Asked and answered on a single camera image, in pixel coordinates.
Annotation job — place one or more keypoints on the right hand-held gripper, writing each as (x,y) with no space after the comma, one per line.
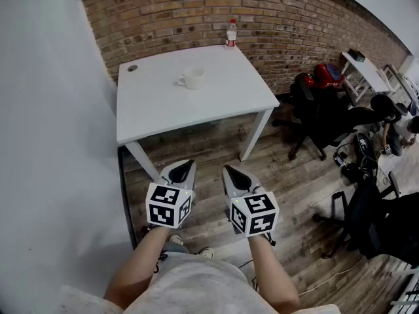
(253,214)

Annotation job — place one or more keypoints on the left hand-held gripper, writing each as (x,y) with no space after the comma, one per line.
(163,206)

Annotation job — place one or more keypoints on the white cup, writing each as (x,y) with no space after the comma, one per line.
(193,78)

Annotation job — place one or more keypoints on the person's right forearm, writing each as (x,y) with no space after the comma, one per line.
(271,273)

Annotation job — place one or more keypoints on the person's left forearm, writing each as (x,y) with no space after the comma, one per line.
(137,267)

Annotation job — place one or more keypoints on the person's white left shoe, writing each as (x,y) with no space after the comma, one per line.
(176,239)

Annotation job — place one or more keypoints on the person's white shoe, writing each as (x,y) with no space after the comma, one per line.
(207,252)
(176,239)

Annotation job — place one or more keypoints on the person's blue trousers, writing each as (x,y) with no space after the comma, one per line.
(175,248)

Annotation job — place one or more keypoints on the person's white right shoe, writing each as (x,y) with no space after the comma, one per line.
(207,252)

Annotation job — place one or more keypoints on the black device on floor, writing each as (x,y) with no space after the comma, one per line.
(340,159)

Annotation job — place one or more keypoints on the person's grey shirt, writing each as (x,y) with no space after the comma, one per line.
(196,289)

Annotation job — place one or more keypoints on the red bag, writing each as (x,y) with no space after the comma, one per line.
(329,76)

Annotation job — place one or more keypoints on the clear bottle with red cap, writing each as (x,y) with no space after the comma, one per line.
(231,38)

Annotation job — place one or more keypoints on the black mesh office chair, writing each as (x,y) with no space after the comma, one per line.
(376,221)

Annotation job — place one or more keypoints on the small white table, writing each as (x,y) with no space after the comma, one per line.
(366,72)

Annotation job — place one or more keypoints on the dark box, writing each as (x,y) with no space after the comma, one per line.
(357,55)

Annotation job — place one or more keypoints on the white metal rack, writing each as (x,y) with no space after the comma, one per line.
(407,289)

